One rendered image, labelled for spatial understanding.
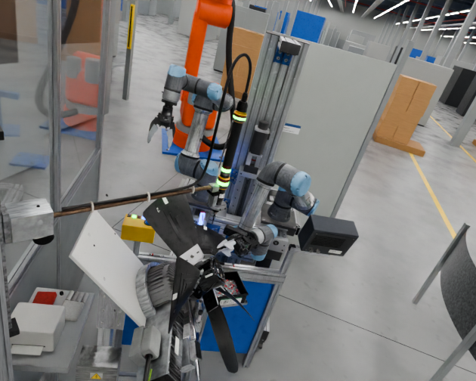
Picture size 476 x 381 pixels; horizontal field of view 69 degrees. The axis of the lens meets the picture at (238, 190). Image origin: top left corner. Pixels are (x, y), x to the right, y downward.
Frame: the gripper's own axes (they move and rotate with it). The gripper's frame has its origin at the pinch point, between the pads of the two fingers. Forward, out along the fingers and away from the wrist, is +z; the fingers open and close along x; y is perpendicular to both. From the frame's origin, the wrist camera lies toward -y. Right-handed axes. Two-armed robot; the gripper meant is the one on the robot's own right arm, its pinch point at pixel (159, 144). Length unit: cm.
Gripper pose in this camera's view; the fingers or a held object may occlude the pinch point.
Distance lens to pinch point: 163.3
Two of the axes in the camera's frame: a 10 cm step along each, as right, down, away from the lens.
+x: -9.4, -2.4, -2.2
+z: -3.0, 9.2, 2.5
